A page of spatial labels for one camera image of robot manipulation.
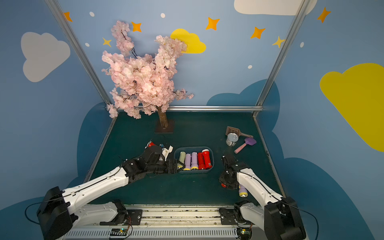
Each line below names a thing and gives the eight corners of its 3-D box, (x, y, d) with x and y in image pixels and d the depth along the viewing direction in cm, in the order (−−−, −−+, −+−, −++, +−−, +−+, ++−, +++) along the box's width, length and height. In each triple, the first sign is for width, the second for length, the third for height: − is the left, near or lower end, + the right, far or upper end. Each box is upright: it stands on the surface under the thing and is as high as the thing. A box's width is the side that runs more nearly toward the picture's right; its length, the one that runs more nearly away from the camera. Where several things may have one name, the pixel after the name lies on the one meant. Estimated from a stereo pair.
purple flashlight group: (190, 169, 91) (190, 168, 89) (190, 153, 98) (190, 151, 97) (198, 169, 91) (198, 168, 89) (197, 153, 98) (197, 151, 97)
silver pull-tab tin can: (223, 142, 105) (224, 139, 101) (229, 134, 109) (230, 131, 106) (232, 147, 102) (234, 144, 99) (238, 139, 107) (240, 136, 103)
